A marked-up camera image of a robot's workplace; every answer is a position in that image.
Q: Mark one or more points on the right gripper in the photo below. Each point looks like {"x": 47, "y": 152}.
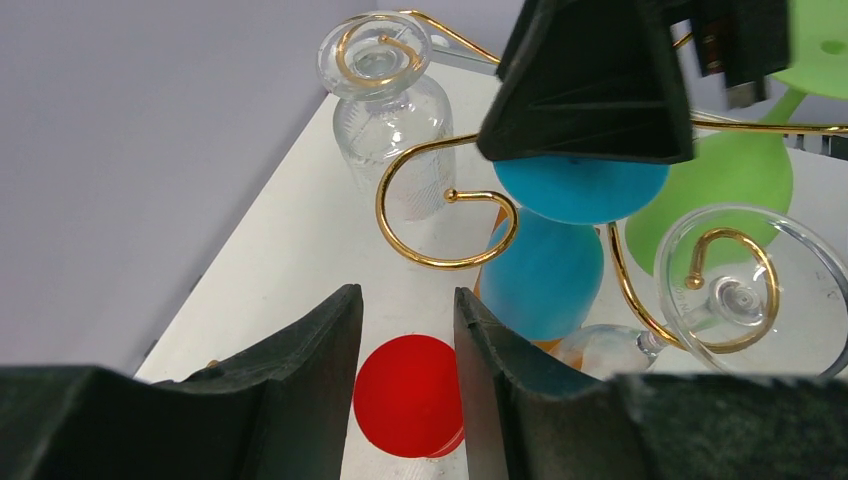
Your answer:
{"x": 601, "y": 79}

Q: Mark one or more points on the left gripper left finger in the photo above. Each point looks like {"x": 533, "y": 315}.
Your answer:
{"x": 276, "y": 410}

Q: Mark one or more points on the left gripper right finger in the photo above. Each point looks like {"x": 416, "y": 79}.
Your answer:
{"x": 529, "y": 416}

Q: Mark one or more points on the blue plastic goblet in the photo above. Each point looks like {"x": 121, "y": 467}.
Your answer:
{"x": 543, "y": 286}

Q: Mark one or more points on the green plastic goblet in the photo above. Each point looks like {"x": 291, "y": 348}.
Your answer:
{"x": 751, "y": 168}

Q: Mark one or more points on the clear patterned wine glass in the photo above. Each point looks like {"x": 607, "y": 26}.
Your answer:
{"x": 375, "y": 64}

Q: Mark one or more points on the small clear front wine glass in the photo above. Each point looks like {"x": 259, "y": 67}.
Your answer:
{"x": 740, "y": 289}

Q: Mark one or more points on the red plastic goblet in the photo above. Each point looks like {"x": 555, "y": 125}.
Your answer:
{"x": 406, "y": 398}

